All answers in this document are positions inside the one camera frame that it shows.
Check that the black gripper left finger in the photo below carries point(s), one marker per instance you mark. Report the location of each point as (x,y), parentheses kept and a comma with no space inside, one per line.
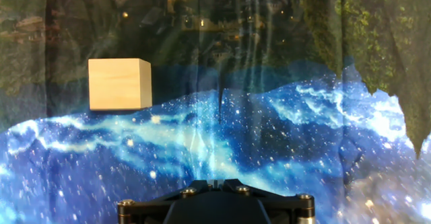
(148,210)

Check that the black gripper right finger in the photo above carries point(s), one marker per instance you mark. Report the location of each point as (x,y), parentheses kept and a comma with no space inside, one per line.
(286,208)

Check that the small light wooden cube block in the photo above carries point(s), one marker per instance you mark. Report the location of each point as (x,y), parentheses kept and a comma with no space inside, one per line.
(114,84)

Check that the galaxy and village printed cloth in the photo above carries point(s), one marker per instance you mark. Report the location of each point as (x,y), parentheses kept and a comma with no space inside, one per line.
(269,126)

